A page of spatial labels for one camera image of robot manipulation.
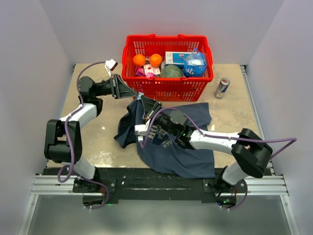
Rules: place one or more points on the blue white carton box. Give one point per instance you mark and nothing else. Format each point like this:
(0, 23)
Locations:
(175, 58)

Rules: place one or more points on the aluminium extrusion rail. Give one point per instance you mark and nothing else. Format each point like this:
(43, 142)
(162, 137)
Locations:
(268, 185)

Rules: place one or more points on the silver blue energy drink can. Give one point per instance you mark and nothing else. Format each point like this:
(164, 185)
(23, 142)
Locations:
(222, 88)

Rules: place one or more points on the right orange fruit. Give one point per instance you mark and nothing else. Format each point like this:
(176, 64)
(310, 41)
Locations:
(155, 60)

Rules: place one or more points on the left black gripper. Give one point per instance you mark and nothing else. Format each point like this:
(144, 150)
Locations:
(119, 89)

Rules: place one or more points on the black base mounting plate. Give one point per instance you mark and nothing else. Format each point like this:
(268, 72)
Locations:
(147, 184)

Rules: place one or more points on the magenta small box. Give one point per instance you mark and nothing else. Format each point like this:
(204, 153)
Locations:
(139, 71)

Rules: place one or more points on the green netted melon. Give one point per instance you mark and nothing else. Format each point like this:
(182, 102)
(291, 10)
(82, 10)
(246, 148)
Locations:
(171, 71)

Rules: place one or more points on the blue plastic snack bag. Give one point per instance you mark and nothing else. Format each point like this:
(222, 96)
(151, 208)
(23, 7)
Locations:
(194, 64)

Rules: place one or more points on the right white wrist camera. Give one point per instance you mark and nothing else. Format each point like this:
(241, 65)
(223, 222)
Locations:
(141, 130)

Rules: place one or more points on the left orange fruit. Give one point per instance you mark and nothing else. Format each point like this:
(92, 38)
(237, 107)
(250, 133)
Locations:
(139, 60)

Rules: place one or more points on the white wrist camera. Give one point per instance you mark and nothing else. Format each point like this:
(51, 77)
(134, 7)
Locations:
(141, 130)
(110, 64)

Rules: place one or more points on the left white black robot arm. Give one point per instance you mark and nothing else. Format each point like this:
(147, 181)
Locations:
(63, 141)

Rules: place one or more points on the navy blue printed t-shirt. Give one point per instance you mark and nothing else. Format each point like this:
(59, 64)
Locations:
(161, 153)

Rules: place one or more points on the red plastic shopping basket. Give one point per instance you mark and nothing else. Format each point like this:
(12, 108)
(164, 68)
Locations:
(166, 89)

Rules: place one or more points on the pink white small box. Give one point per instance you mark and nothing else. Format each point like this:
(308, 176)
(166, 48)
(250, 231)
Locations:
(148, 68)

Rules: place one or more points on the orange fruit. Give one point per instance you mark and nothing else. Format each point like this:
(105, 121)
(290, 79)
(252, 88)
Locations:
(139, 60)
(155, 60)

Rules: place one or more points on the small gold brooch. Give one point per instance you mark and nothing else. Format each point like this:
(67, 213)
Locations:
(139, 96)

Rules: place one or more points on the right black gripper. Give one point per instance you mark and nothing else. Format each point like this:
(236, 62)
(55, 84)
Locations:
(147, 104)

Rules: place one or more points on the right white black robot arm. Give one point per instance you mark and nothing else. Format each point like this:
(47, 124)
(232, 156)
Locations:
(251, 153)

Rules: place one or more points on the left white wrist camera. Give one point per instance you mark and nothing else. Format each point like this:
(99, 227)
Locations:
(110, 64)

